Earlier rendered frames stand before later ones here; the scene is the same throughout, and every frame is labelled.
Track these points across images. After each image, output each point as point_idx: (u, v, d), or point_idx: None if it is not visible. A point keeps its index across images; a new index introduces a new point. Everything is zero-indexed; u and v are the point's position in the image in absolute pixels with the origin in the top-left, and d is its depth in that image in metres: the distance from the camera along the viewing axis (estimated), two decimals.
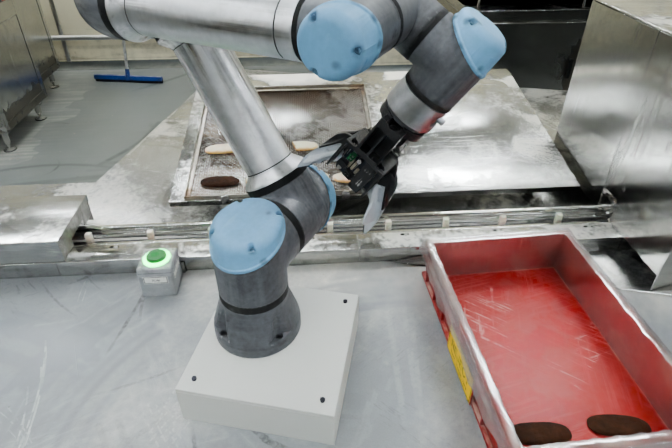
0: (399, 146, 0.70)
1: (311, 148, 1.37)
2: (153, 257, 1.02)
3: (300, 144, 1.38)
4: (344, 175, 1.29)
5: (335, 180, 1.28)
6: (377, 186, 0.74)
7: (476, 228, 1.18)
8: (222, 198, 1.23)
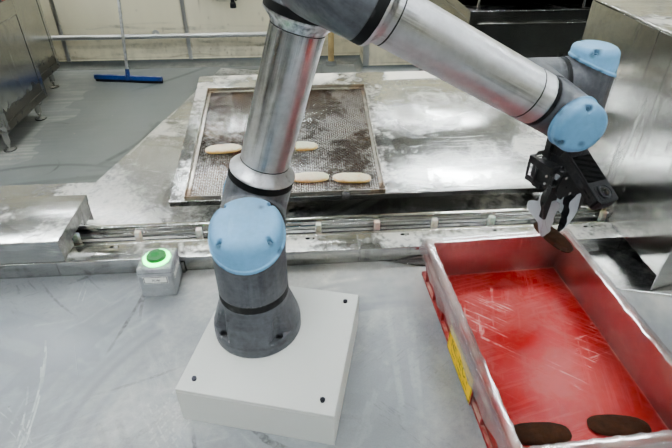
0: (560, 157, 0.89)
1: (311, 148, 1.37)
2: (153, 257, 1.02)
3: (300, 144, 1.38)
4: (344, 175, 1.29)
5: (335, 180, 1.28)
6: None
7: (476, 228, 1.18)
8: (222, 198, 1.23)
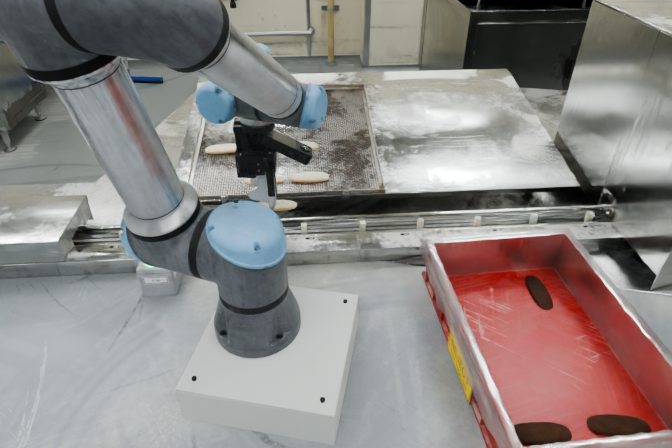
0: (261, 144, 1.03)
1: (311, 148, 1.37)
2: None
3: None
4: (266, 202, 1.14)
5: None
6: (263, 177, 1.07)
7: (476, 228, 1.18)
8: (222, 198, 1.23)
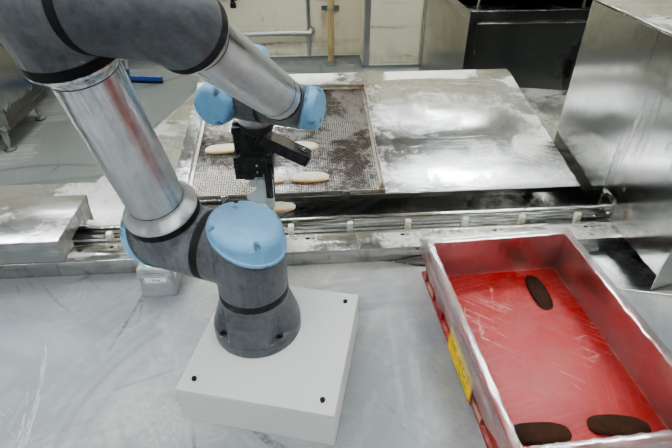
0: (260, 145, 1.03)
1: (311, 148, 1.37)
2: None
3: (300, 144, 1.38)
4: (264, 204, 1.14)
5: None
6: (261, 179, 1.07)
7: (476, 228, 1.18)
8: (222, 198, 1.23)
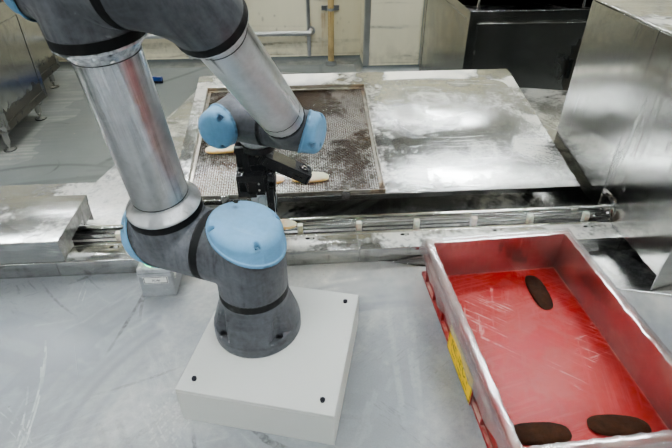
0: (262, 164, 1.06)
1: None
2: None
3: None
4: None
5: None
6: (263, 196, 1.09)
7: (476, 228, 1.18)
8: (222, 198, 1.23)
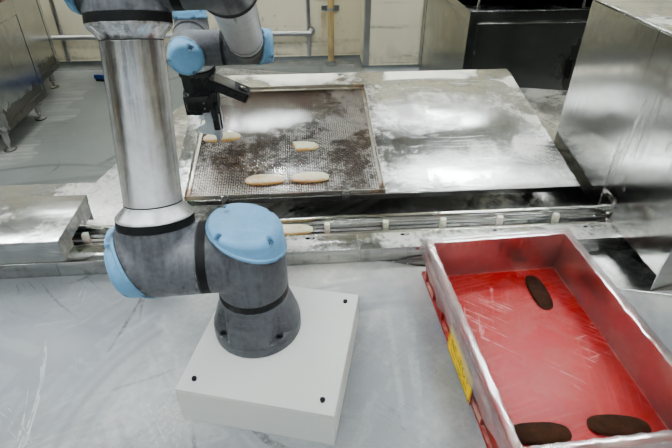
0: (205, 86, 1.22)
1: (311, 148, 1.37)
2: None
3: (300, 144, 1.38)
4: (283, 227, 1.18)
5: None
6: (208, 114, 1.27)
7: (476, 228, 1.18)
8: (222, 198, 1.23)
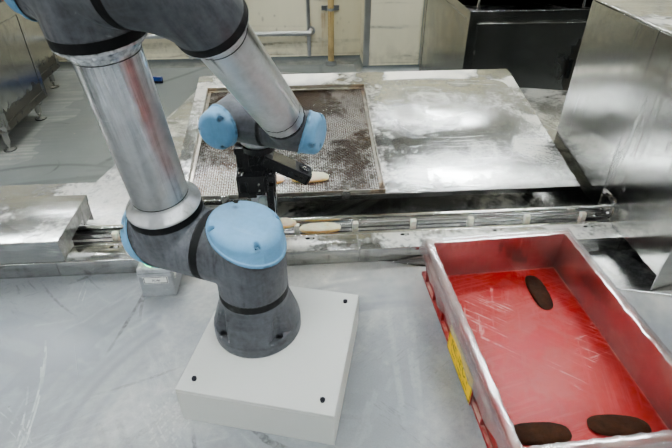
0: (262, 165, 1.06)
1: None
2: None
3: None
4: (311, 225, 1.19)
5: (302, 231, 1.18)
6: (263, 197, 1.09)
7: (476, 228, 1.18)
8: (222, 198, 1.23)
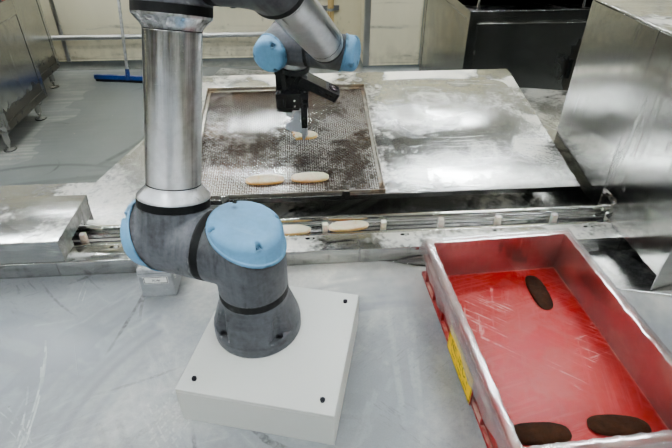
0: (298, 84, 1.23)
1: (311, 137, 1.36)
2: None
3: (300, 133, 1.36)
4: (339, 223, 1.20)
5: (331, 230, 1.18)
6: (297, 112, 1.28)
7: (476, 228, 1.18)
8: (222, 198, 1.23)
